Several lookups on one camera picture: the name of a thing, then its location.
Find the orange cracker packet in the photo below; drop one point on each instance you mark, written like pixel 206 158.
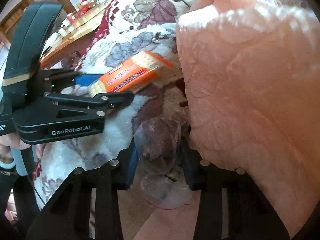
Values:
pixel 131 75

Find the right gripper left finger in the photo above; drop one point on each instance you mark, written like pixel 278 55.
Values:
pixel 66 214

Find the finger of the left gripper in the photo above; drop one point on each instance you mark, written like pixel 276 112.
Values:
pixel 74 105
pixel 63 78

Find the red santa figurine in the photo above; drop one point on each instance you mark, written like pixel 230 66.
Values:
pixel 84 6

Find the floral fleece blanket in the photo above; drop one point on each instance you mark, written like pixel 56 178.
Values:
pixel 134 49

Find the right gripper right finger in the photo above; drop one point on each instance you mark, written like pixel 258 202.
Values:
pixel 231 204

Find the clear plastic bag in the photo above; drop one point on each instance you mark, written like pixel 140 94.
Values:
pixel 157 142

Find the wooden glass-top table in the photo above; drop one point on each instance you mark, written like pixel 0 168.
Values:
pixel 79 36

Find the person's left hand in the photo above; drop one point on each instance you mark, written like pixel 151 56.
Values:
pixel 9 141

